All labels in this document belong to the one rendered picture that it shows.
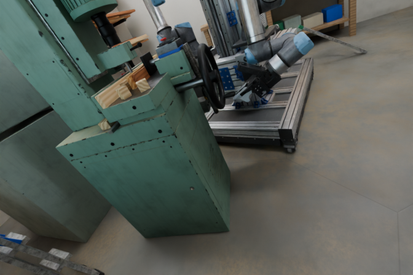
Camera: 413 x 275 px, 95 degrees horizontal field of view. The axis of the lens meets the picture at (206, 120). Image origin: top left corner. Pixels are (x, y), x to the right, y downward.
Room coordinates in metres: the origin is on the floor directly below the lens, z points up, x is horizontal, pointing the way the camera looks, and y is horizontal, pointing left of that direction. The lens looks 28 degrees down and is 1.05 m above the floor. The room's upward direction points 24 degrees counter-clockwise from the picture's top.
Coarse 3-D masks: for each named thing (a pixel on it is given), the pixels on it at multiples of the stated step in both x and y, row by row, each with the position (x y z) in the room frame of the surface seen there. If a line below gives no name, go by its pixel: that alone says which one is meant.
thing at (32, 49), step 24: (0, 0) 0.88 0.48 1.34; (24, 0) 0.90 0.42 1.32; (0, 24) 0.91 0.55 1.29; (24, 24) 0.88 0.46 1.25; (0, 48) 0.94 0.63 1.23; (24, 48) 0.90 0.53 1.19; (48, 48) 0.87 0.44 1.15; (24, 72) 0.93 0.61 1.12; (48, 72) 0.89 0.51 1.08; (72, 72) 0.87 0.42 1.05; (48, 96) 0.92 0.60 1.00; (72, 96) 0.89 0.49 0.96; (72, 120) 0.92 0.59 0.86; (96, 120) 0.88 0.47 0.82
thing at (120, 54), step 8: (112, 48) 0.88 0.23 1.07; (120, 48) 0.87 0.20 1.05; (128, 48) 0.89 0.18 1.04; (104, 56) 0.90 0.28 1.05; (112, 56) 0.89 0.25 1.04; (120, 56) 0.87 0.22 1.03; (128, 56) 0.86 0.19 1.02; (136, 56) 0.92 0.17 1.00; (104, 64) 0.90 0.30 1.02; (112, 64) 0.89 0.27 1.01
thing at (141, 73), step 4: (144, 68) 0.90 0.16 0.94; (136, 72) 0.83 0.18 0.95; (140, 72) 0.85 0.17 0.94; (144, 72) 0.88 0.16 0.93; (132, 76) 0.81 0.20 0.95; (136, 76) 0.81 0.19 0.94; (140, 76) 0.84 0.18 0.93; (144, 76) 0.87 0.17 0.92; (148, 76) 0.89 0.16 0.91; (136, 80) 0.81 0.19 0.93
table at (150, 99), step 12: (156, 72) 0.94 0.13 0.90; (192, 72) 0.84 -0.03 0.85; (156, 84) 0.71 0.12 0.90; (168, 84) 0.80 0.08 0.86; (132, 96) 0.69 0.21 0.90; (144, 96) 0.64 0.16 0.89; (156, 96) 0.67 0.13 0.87; (108, 108) 0.69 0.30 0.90; (120, 108) 0.67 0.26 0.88; (132, 108) 0.66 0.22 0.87; (144, 108) 0.64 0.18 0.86; (156, 108) 0.63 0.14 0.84; (108, 120) 0.70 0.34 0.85
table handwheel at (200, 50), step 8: (200, 48) 0.75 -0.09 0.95; (208, 48) 0.86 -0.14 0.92; (200, 56) 0.72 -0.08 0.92; (208, 56) 0.89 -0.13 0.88; (200, 64) 0.70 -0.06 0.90; (208, 64) 0.78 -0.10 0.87; (216, 64) 0.92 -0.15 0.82; (200, 72) 0.69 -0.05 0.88; (208, 72) 0.80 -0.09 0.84; (216, 72) 0.78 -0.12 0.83; (192, 80) 0.82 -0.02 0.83; (200, 80) 0.80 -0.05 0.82; (208, 80) 0.67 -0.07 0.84; (216, 80) 0.77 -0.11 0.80; (176, 88) 0.84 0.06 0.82; (184, 88) 0.83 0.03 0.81; (208, 88) 0.67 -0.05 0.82; (216, 88) 0.76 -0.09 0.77; (216, 96) 0.68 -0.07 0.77; (216, 104) 0.68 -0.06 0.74; (224, 104) 0.76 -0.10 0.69
